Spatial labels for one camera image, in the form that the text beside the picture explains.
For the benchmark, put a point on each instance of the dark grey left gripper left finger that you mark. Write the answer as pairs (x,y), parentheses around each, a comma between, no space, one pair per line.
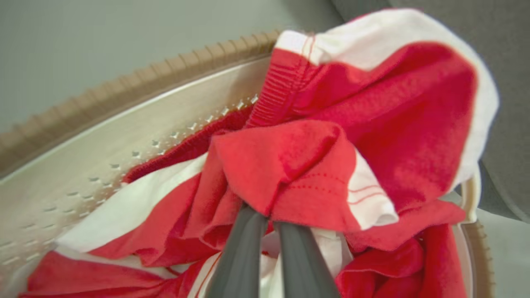
(238,260)

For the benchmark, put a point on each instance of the white laundry basket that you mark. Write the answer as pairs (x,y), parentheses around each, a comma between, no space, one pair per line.
(83,157)

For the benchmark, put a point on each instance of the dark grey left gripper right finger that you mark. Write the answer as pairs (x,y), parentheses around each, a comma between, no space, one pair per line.
(304,265)

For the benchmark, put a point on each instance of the red and white garment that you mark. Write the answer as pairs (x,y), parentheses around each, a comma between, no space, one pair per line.
(393,124)

